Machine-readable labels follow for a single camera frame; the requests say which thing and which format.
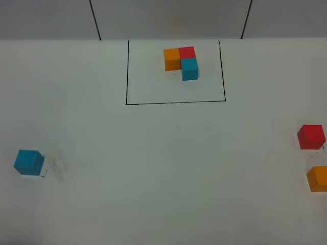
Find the orange template block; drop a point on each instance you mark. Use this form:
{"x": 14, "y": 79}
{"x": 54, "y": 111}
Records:
{"x": 172, "y": 59}

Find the red template block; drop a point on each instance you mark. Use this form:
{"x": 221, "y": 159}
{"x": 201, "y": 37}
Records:
{"x": 187, "y": 52}

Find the blue template block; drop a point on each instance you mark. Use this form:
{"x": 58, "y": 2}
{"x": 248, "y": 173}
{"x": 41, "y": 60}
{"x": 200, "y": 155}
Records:
{"x": 189, "y": 69}

